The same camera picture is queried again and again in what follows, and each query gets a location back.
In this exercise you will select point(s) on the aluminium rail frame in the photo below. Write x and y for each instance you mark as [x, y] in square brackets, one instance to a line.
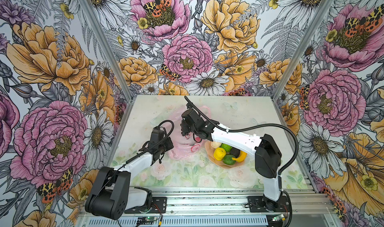
[210, 207]

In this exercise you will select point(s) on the yellow fake banana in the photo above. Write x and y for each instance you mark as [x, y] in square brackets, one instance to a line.
[241, 157]

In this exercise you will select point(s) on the left aluminium corner post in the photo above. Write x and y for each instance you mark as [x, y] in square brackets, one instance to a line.
[92, 17]

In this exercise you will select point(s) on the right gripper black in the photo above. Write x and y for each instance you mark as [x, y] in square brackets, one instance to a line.
[185, 128]

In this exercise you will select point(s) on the right aluminium corner post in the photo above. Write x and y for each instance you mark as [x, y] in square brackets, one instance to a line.
[313, 25]

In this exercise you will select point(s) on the yellow fake lemon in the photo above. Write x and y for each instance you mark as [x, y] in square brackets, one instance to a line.
[219, 154]

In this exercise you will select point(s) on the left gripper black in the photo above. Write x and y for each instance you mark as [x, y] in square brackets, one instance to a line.
[169, 145]

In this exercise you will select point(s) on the pink plastic bag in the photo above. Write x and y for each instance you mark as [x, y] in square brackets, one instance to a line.
[184, 146]

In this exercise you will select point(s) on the right green circuit board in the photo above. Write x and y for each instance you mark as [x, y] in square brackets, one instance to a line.
[278, 218]

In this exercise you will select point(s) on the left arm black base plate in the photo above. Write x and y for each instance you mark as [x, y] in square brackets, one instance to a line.
[158, 205]

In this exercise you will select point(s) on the pink flower-shaped plate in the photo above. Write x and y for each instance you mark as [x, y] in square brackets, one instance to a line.
[210, 151]

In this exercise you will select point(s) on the green fake lime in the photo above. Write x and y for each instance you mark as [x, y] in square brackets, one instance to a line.
[226, 147]
[229, 160]

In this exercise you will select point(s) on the green circuit board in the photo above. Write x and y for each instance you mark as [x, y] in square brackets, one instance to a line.
[278, 218]
[146, 221]

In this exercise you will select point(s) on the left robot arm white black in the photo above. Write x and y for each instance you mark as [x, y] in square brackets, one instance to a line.
[112, 194]

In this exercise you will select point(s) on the beige fake garlic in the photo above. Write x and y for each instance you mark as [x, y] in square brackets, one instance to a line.
[215, 144]

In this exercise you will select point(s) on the left green circuit board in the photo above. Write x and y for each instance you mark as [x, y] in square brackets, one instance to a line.
[146, 221]

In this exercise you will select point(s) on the dark fake avocado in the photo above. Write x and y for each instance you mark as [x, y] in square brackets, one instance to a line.
[235, 152]

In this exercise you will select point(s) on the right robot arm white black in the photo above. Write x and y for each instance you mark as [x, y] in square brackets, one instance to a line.
[264, 149]

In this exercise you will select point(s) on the aluminium corner post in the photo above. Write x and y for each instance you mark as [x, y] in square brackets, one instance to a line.
[92, 17]
[313, 25]

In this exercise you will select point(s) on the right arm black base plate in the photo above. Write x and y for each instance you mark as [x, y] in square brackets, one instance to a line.
[260, 204]

